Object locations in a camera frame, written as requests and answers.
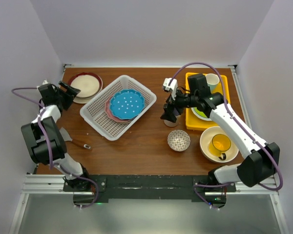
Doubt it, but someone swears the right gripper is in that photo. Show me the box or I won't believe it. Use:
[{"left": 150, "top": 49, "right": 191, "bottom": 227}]
[{"left": 160, "top": 86, "right": 198, "bottom": 123}]

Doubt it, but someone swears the red rimmed cream plate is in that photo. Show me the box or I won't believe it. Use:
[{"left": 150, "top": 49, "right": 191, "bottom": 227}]
[{"left": 68, "top": 72, "right": 103, "bottom": 99}]

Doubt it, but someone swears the blue dotted scalloped plate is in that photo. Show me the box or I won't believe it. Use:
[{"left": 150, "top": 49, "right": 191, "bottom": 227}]
[{"left": 110, "top": 89, "right": 145, "bottom": 119}]

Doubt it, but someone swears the pink dotted scalloped plate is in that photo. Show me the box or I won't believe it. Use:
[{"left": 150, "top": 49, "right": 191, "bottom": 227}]
[{"left": 105, "top": 97, "right": 134, "bottom": 124}]

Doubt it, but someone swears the mint green flower plate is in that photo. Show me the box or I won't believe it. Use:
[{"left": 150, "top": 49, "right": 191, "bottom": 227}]
[{"left": 105, "top": 100, "right": 118, "bottom": 121}]

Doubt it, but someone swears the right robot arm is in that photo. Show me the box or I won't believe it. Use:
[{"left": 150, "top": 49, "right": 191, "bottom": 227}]
[{"left": 161, "top": 74, "right": 280, "bottom": 192}]

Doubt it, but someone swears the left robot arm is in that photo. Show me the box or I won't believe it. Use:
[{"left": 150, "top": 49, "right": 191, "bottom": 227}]
[{"left": 21, "top": 81, "right": 91, "bottom": 191}]

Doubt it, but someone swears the pink purple mug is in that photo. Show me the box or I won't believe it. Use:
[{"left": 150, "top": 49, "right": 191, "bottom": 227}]
[{"left": 164, "top": 109, "right": 181, "bottom": 127}]

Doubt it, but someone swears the yellow plastic tray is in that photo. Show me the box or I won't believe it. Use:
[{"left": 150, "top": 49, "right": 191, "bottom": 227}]
[{"left": 185, "top": 72, "right": 231, "bottom": 131}]

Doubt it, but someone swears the purple patterned small bowl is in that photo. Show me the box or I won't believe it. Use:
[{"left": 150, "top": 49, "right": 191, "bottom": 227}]
[{"left": 167, "top": 130, "right": 190, "bottom": 152}]

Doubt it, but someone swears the lime green plate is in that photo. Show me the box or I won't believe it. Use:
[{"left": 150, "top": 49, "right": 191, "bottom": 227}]
[{"left": 191, "top": 108, "right": 212, "bottom": 121}]

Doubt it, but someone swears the white plastic basket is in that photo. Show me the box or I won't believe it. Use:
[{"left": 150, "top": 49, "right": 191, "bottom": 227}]
[{"left": 80, "top": 75, "right": 157, "bottom": 141}]

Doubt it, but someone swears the light blue mug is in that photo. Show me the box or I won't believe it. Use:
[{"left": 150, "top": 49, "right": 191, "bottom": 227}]
[{"left": 205, "top": 74, "right": 220, "bottom": 93}]

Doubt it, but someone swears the cream ceramic bowl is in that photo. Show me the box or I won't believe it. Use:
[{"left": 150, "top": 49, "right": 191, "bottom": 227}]
[{"left": 200, "top": 126, "right": 239, "bottom": 163}]

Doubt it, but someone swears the yellow glass cup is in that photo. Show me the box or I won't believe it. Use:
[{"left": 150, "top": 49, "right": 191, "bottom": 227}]
[{"left": 208, "top": 134, "right": 231, "bottom": 161}]

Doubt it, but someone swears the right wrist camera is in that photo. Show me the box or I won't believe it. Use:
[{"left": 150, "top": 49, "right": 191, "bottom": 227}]
[{"left": 162, "top": 78, "right": 178, "bottom": 93}]

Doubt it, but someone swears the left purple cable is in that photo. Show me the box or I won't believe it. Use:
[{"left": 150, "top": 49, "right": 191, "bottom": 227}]
[{"left": 11, "top": 87, "right": 100, "bottom": 209}]

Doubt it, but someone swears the spatula with wooden handle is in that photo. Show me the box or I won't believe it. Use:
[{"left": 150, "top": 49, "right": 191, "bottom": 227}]
[{"left": 59, "top": 127, "right": 91, "bottom": 150}]

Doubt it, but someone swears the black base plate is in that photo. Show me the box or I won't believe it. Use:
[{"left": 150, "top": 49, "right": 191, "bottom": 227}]
[{"left": 63, "top": 174, "right": 236, "bottom": 205}]

